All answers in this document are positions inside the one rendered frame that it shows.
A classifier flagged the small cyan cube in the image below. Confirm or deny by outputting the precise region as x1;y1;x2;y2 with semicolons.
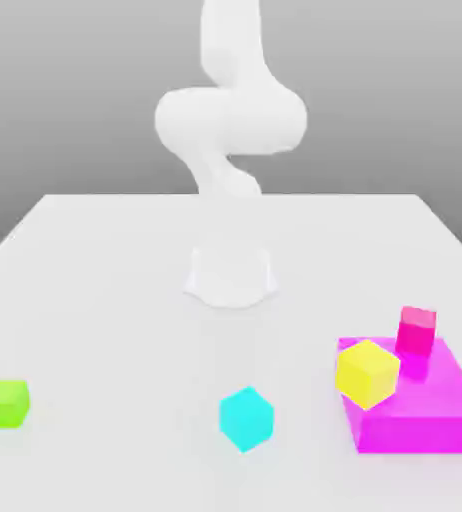
218;385;275;454

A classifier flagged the small yellow cube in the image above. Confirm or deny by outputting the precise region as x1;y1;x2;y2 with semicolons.
334;338;401;412

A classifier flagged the small pink cube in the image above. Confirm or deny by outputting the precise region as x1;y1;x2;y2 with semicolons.
394;305;438;360

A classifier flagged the small green cube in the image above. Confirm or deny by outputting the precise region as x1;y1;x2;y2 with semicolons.
0;379;31;430

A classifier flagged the large magenta box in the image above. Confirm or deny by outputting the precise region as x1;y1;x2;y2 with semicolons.
337;336;462;455

